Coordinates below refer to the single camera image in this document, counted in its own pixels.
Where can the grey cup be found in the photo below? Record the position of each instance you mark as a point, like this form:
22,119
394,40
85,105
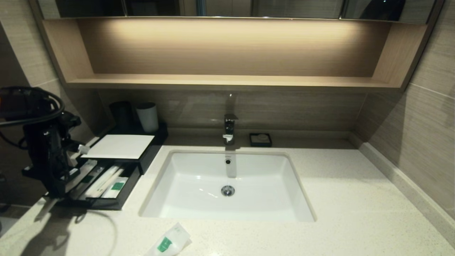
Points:
148,118

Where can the black cup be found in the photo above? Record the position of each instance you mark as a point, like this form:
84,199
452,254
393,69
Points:
122,114

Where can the round white soap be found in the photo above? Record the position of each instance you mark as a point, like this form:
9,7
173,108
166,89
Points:
262,137

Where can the wide long frosted packet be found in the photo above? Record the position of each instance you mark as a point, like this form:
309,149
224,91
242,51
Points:
83,169

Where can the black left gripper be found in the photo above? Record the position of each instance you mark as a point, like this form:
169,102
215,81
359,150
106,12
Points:
49,160

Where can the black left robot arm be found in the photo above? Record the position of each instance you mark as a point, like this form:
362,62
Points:
25,105

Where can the white sink basin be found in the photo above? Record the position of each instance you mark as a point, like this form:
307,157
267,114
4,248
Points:
192,185

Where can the chrome sink drain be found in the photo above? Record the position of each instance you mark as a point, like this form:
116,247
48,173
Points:
228,191

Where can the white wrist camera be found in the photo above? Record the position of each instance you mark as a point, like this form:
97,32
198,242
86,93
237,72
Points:
83,148

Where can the flat white green-label sachet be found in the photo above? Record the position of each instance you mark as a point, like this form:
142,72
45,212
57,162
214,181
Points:
118,186

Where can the slim long toothbrush packet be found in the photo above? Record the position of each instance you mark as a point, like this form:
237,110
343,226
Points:
89,179

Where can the wooden wall niche shelf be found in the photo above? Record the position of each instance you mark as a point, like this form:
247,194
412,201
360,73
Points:
227,48

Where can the long white stick packet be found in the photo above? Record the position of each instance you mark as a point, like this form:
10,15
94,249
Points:
115,174
103,183

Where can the mirror cabinet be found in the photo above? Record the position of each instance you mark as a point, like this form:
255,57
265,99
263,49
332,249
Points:
284,8

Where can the black soap dish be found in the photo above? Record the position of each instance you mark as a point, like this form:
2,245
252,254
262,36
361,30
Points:
253,143

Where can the chrome faucet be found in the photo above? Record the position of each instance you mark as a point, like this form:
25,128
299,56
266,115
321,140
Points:
230,127

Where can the small square frosted packet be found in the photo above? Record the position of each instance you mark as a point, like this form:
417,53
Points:
165,243

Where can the black pull-out drawer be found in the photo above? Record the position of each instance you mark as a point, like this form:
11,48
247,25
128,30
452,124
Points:
106,205

